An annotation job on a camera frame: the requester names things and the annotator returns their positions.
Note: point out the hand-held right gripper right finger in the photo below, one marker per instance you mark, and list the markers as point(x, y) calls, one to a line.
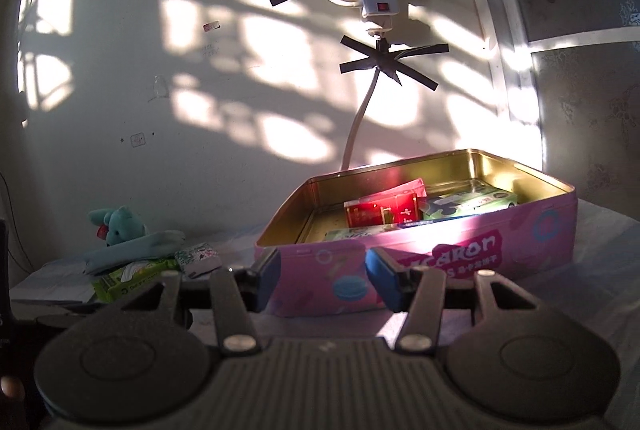
point(382, 281)

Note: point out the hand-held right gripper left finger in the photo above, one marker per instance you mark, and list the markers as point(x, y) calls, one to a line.
point(268, 277)

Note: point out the pink biscuit tin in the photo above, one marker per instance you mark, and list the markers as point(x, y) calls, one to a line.
point(450, 255)

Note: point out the patterned tissue packet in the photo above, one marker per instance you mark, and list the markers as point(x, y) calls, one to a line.
point(197, 257)

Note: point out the green wet wipes packet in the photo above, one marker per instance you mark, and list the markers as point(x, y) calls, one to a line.
point(120, 282)

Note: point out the blue plush toy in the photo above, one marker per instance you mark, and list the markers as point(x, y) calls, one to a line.
point(120, 225)

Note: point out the light blue fabric pouch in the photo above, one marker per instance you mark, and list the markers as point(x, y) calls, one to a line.
point(135, 250)

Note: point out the dark green box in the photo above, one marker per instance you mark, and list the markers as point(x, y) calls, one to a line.
point(360, 233)

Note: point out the red box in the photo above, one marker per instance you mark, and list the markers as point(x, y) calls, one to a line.
point(380, 210)

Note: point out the pink flat packet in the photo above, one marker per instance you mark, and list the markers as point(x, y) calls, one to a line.
point(407, 187)

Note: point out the green and white box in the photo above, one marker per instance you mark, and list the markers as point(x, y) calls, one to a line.
point(470, 204)

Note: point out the clear tape piece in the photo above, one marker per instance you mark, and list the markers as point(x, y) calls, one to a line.
point(159, 90)

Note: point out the striped bed sheet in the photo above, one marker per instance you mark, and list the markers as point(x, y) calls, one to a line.
point(600, 260)

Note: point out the black tape cross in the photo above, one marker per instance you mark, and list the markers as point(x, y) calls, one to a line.
point(385, 60)

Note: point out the white window frame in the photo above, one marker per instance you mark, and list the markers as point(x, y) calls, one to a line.
point(500, 60)

